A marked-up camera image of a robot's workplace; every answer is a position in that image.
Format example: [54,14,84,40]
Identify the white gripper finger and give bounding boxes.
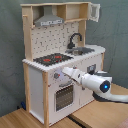
[62,67,85,84]

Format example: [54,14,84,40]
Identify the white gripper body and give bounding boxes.
[81,73,111,93]

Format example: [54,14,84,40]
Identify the white oven door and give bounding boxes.
[52,79,76,113]

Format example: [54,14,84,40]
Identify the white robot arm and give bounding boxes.
[62,67,128,104]

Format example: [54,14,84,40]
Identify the wooden toy kitchen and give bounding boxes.
[22,2,105,127]

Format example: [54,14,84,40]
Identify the grey ice dispenser panel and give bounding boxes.
[87,65,96,74]

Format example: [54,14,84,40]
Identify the red grey stove knob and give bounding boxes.
[54,73,60,79]

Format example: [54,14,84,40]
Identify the grey toy sink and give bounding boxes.
[65,47,95,56]

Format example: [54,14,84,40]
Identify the black toy faucet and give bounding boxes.
[67,33,82,49]

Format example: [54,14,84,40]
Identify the black toy stovetop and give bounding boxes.
[34,53,70,66]

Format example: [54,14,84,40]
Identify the grey range hood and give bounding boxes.
[34,5,64,27]

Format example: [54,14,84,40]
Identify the white microwave door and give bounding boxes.
[88,3,100,22]

